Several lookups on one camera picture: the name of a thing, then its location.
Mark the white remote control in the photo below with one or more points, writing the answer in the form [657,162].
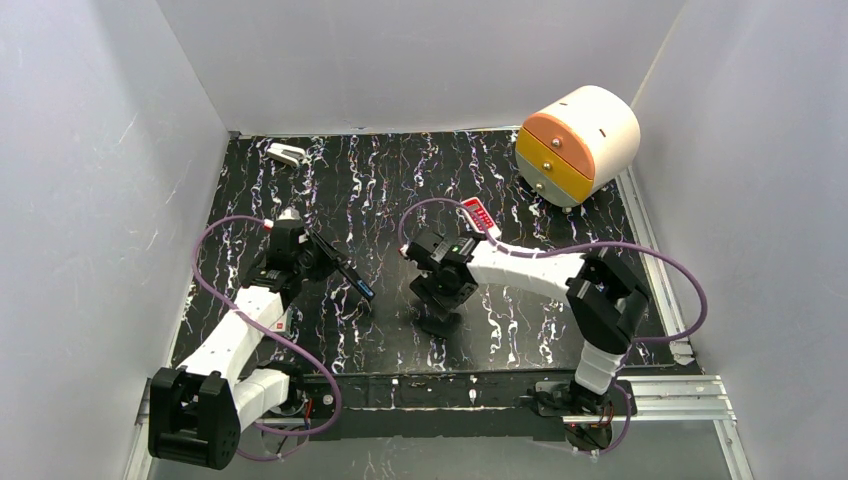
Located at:
[477,215]

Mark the white battery box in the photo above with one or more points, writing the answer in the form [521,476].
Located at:
[283,324]

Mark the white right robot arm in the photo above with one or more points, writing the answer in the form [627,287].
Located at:
[605,297]

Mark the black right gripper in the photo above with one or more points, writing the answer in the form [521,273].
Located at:
[433,295]

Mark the round orange drawer cabinet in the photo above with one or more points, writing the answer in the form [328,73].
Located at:
[574,146]

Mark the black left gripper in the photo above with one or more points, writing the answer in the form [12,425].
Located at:
[328,253]

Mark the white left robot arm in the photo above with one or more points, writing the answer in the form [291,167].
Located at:
[199,409]

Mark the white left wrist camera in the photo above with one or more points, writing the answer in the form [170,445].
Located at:
[288,214]

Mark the blue battery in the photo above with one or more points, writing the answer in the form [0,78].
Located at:
[365,290]

